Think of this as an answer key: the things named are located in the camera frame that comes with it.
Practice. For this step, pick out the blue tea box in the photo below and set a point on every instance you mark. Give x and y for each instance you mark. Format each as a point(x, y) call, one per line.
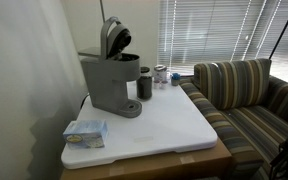
point(83, 134)

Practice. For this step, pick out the black lamp pole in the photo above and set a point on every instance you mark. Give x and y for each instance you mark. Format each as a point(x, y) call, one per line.
point(278, 40)

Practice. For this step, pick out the cardboard box under board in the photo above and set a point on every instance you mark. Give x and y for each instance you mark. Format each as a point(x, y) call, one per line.
point(211, 162)

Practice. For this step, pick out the dark glass jar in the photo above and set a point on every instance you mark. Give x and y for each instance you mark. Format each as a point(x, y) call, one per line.
point(144, 84)

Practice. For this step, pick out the thin metal pole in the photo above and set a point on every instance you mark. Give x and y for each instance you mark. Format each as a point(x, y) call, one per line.
point(102, 11)

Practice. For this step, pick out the striped sofa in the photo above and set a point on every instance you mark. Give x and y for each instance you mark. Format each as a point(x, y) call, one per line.
point(248, 109)

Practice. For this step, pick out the grey coffeemaker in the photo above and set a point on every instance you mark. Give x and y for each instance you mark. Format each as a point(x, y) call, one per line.
point(107, 75)

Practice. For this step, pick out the white table board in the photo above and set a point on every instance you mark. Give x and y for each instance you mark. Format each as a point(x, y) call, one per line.
point(169, 122)

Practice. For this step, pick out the clear jar with lid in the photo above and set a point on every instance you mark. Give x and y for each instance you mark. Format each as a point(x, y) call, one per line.
point(160, 73)

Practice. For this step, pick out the white window blinds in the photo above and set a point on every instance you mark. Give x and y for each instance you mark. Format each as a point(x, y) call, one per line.
point(198, 31)

